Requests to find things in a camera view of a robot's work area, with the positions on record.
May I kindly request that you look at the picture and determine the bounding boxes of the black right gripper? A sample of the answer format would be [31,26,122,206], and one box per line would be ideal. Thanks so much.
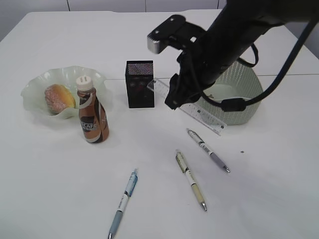
[165,45,224,110]

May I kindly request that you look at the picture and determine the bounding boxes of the clear plastic ruler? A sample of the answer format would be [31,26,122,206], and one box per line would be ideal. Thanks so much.
[147,78,227,135]

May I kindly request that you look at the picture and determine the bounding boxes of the white grey grip pen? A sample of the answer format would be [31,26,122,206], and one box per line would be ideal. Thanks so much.
[186,128,231,173]

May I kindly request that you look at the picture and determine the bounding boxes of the beige retractable pen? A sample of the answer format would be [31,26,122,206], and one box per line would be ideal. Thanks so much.
[175,149,207,212]

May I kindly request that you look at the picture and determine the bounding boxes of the brown Nescafe coffee bottle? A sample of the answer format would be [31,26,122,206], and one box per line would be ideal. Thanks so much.
[76,76,109,143]

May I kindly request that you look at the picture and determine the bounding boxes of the light blue retractable pen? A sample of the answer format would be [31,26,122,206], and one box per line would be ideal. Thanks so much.
[108,169,138,239]

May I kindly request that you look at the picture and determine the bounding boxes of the sugar-dusted bread roll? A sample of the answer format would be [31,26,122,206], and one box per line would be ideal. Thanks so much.
[44,84,76,114]

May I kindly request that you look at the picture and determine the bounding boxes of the pink pencil sharpener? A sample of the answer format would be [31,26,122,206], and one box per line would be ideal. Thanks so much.
[129,81,149,97]

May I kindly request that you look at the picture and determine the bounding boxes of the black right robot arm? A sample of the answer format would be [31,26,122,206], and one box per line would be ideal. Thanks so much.
[148,0,319,112]

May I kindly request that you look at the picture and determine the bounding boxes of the grey-green plastic woven basket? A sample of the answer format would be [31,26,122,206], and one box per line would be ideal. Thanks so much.
[197,62,263,125]

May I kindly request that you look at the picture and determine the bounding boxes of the black mesh pen holder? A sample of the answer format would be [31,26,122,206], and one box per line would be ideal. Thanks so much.
[125,60,155,109]

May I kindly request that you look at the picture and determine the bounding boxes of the pale green wavy glass plate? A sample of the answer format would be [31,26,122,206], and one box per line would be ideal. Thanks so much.
[21,66,113,120]

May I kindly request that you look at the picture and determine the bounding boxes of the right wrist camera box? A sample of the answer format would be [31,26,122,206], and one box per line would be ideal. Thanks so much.
[147,14,206,54]

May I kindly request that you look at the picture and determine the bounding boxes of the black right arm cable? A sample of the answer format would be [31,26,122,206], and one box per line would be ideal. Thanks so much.
[201,17,319,113]

